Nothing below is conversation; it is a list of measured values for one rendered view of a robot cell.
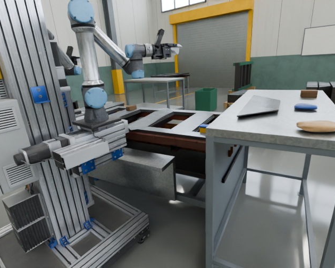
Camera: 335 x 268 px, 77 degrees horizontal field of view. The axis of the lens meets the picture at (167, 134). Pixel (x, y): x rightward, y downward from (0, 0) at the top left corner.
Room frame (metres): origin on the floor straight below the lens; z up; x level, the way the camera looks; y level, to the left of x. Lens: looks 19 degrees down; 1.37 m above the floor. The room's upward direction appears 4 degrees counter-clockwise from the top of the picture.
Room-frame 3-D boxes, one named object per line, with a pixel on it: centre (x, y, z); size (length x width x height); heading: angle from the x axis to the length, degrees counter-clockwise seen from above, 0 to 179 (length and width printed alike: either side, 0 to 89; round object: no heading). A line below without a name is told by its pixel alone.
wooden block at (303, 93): (1.56, -1.08, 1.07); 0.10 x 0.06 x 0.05; 65
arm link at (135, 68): (1.33, 0.16, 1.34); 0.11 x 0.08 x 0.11; 24
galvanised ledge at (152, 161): (1.68, 0.57, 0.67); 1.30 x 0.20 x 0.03; 60
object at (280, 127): (1.39, -0.77, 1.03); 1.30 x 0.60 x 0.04; 150
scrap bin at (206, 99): (5.71, -1.10, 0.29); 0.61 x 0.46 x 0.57; 150
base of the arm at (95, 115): (1.32, 0.45, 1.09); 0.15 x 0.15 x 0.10
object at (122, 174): (1.75, 0.53, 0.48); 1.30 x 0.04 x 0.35; 60
